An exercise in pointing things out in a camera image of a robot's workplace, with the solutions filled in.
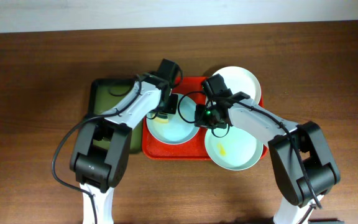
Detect yellow green sponge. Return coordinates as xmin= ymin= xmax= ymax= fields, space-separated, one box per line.
xmin=154 ymin=114 xmax=169 ymax=124

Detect light blue plate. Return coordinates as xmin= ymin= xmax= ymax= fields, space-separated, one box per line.
xmin=146 ymin=96 xmax=199 ymax=145

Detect light green plate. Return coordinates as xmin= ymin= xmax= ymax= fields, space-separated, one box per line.
xmin=204 ymin=127 xmax=264 ymax=171

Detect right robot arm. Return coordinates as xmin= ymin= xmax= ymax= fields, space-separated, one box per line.
xmin=195 ymin=93 xmax=341 ymax=223

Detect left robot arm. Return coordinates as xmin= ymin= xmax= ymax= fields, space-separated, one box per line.
xmin=70 ymin=72 xmax=177 ymax=223

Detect red plastic tray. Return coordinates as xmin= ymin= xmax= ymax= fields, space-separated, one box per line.
xmin=142 ymin=76 xmax=269 ymax=161

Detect dark green tray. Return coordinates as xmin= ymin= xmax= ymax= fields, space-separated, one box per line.
xmin=87 ymin=78 xmax=143 ymax=154

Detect white plate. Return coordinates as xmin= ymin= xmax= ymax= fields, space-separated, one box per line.
xmin=213 ymin=66 xmax=263 ymax=106

